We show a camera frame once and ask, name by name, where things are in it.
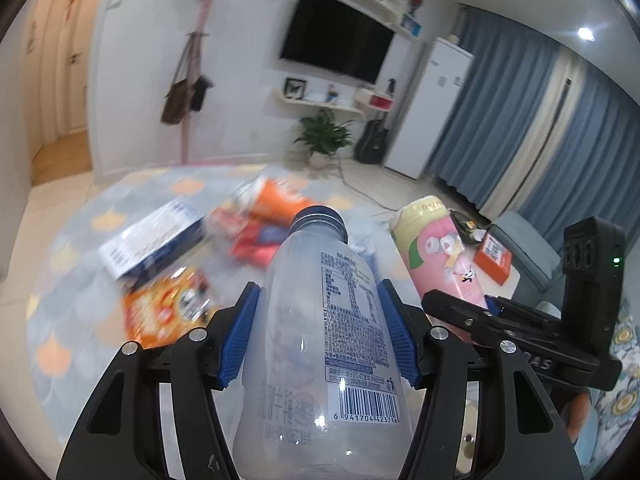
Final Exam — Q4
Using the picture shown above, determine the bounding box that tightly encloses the white refrigerator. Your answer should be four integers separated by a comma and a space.
382, 36, 475, 181

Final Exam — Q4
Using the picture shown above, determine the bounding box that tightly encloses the blue curtain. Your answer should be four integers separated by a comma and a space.
425, 7, 561, 211
520, 60, 640, 261

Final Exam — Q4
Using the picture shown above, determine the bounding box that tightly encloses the red and white shelf box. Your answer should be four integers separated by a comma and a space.
356, 87, 393, 111

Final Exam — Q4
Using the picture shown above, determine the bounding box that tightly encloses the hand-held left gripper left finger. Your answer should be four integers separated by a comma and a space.
56, 282, 261, 480

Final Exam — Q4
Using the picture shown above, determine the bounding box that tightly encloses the white sheer curtain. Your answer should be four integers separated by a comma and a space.
492, 55, 577, 221

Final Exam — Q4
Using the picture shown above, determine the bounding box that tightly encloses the orange box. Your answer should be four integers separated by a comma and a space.
474, 234, 513, 286

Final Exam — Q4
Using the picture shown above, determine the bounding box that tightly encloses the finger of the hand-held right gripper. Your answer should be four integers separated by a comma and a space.
484, 296, 564, 334
421, 290, 502, 347

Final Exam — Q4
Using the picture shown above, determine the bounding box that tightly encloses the black guitar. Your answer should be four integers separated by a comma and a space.
354, 119, 391, 165

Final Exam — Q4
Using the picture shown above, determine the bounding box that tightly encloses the red snack packet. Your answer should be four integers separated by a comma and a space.
230, 221, 287, 268

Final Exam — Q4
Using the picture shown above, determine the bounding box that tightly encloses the white door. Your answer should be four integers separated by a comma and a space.
60, 0, 108, 136

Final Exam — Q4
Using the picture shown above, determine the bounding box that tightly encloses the white curved wall shelf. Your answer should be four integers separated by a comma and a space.
265, 87, 363, 115

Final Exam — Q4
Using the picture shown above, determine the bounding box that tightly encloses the green potted plant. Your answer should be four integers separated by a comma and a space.
294, 109, 355, 168

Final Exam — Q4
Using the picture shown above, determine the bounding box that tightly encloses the orange and white packet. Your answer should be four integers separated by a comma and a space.
235, 177, 321, 227

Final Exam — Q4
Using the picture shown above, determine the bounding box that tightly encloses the floral cloth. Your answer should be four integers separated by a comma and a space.
595, 300, 640, 461

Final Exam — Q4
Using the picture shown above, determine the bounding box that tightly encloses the grey blue sofa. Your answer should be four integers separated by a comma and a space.
487, 210, 566, 311

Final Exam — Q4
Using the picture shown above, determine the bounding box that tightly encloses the pink coat rack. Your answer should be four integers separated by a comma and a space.
181, 0, 221, 166

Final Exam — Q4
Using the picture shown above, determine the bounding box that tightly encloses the black hanging bag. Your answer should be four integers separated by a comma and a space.
190, 75, 213, 112

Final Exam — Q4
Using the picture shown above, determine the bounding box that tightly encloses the red and white packet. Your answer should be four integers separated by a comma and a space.
207, 205, 256, 241

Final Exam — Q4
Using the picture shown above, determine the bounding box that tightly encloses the black wall television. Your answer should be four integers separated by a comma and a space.
278, 0, 396, 86

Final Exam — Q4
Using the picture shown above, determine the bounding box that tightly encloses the blue and white carton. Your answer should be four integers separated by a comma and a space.
97, 199, 207, 281

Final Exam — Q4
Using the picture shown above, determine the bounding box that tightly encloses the orange snack packet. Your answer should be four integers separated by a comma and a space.
122, 267, 213, 348

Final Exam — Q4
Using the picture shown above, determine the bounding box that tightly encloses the brown hanging bag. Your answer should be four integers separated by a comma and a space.
160, 35, 198, 126

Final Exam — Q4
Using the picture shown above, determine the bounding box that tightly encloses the clear plastic bottle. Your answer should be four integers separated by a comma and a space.
232, 206, 416, 480

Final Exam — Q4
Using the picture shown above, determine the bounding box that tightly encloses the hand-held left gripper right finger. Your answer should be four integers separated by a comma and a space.
376, 278, 583, 480

